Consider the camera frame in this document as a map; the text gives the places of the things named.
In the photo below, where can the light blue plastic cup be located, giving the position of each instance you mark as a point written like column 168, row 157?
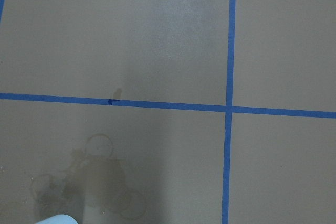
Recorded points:
column 58, row 219

